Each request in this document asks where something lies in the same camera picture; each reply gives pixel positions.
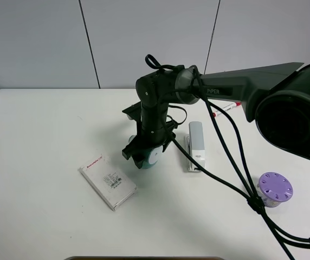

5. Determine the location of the black cable bundle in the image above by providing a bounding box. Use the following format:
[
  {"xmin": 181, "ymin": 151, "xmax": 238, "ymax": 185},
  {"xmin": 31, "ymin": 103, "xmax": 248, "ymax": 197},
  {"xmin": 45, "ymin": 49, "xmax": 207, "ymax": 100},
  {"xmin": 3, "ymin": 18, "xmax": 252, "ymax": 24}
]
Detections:
[{"xmin": 145, "ymin": 54, "xmax": 310, "ymax": 260}]

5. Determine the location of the white grey stapler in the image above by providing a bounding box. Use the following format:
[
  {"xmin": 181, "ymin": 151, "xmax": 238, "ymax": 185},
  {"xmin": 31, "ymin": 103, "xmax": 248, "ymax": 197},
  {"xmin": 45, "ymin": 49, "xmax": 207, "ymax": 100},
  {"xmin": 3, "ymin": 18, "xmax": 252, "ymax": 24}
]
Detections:
[{"xmin": 184, "ymin": 121, "xmax": 205, "ymax": 168}]

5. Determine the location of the white flat cardboard box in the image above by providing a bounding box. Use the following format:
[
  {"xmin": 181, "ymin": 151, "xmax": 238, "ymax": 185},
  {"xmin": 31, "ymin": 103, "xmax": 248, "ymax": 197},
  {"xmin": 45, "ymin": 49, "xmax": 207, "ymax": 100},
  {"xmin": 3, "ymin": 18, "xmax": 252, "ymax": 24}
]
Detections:
[{"xmin": 79, "ymin": 153, "xmax": 137, "ymax": 211}]

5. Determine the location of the purple lidded round container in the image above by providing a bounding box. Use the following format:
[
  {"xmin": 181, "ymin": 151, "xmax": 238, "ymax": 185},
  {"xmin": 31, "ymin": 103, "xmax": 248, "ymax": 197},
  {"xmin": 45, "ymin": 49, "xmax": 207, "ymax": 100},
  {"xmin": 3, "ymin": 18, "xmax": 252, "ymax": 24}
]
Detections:
[{"xmin": 256, "ymin": 172, "xmax": 294, "ymax": 207}]

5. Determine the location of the teal pencil sharpener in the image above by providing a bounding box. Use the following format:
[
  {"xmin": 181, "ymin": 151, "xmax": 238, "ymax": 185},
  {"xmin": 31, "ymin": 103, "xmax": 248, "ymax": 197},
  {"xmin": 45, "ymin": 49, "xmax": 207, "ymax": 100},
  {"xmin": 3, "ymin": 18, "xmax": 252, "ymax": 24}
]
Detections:
[{"xmin": 128, "ymin": 135, "xmax": 163, "ymax": 169}]

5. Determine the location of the dark green robot arm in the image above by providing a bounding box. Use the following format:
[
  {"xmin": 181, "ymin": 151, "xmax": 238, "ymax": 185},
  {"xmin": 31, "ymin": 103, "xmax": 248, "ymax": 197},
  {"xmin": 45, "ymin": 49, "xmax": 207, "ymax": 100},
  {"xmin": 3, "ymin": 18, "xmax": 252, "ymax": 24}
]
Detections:
[{"xmin": 122, "ymin": 57, "xmax": 310, "ymax": 168}]

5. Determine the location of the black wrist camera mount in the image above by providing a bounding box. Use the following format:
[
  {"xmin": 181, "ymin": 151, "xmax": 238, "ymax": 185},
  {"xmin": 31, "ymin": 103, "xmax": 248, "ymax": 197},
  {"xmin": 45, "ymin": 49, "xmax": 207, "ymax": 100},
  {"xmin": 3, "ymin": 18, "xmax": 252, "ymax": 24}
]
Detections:
[{"xmin": 122, "ymin": 102, "xmax": 141, "ymax": 121}]

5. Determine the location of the red white marker pen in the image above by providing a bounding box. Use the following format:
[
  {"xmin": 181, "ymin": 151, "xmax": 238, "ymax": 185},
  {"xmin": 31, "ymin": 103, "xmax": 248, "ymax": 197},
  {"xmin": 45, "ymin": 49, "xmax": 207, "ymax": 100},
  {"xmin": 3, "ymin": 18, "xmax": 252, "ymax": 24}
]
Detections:
[{"xmin": 213, "ymin": 102, "xmax": 241, "ymax": 117}]

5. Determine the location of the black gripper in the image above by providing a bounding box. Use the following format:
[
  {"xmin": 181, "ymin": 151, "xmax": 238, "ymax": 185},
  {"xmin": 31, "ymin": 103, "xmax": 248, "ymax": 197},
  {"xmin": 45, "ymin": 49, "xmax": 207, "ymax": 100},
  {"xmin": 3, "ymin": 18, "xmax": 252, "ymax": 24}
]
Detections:
[{"xmin": 122, "ymin": 104, "xmax": 176, "ymax": 169}]

